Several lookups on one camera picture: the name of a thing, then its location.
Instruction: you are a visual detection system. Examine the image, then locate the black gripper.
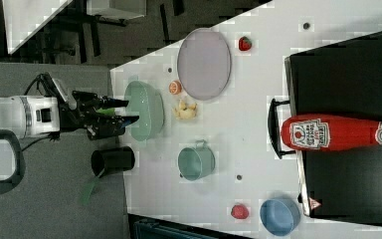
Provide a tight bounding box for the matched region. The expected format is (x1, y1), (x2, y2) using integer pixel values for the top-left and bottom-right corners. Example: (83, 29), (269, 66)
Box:
(58, 91), (139, 140)

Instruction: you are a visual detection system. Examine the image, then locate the red felt ketchup bottle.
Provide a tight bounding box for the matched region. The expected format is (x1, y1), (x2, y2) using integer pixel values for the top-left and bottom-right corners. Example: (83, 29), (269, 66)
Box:
(281, 114), (382, 151)

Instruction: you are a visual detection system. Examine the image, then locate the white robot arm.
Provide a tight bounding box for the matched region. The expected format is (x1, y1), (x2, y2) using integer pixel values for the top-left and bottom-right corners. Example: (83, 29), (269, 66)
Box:
(0, 91), (139, 140)

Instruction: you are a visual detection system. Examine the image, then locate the black oval robot base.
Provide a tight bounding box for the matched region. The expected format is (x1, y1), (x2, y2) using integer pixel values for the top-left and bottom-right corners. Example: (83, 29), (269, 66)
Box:
(0, 129), (25, 194)

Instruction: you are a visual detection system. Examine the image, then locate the black toaster oven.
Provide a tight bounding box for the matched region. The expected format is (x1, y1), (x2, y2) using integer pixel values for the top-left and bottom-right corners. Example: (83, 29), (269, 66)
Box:
(268, 31), (382, 226)

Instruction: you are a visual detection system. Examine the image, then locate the green perforated colander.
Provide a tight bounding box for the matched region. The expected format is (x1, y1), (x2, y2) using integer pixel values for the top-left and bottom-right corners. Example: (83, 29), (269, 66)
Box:
(124, 81), (164, 141)

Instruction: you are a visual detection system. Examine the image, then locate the black cylindrical cup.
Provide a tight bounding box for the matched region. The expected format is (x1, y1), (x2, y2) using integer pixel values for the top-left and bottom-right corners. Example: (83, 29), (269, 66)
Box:
(91, 146), (135, 177)

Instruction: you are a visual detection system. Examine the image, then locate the orange slice toy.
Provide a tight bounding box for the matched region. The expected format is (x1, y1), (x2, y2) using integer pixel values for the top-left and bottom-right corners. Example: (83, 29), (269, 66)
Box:
(169, 80), (182, 95)

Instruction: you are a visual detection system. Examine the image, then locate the yellow peeled banana toy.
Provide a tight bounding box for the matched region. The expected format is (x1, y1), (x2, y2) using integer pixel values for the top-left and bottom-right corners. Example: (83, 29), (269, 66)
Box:
(172, 100), (197, 120)

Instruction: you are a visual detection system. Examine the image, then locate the green metal pot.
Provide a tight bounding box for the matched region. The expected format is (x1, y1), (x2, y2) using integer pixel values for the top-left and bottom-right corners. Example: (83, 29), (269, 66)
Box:
(177, 139), (216, 181)

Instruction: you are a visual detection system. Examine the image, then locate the lilac round plate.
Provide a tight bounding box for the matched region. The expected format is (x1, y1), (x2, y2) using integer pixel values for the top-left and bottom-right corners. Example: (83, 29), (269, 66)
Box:
(177, 28), (231, 101)

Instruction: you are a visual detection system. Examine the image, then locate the red strawberry toy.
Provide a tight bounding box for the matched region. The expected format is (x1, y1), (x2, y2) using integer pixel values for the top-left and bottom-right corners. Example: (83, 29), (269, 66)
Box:
(231, 204), (249, 220)
(239, 36), (252, 52)

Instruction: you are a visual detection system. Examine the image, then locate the blue bowl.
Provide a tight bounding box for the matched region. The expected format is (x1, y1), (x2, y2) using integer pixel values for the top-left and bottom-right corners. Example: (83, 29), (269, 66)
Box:
(260, 198), (300, 236)

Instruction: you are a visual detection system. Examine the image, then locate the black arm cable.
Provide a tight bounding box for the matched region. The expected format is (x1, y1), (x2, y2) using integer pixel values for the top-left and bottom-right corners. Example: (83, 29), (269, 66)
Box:
(20, 72), (61, 153)

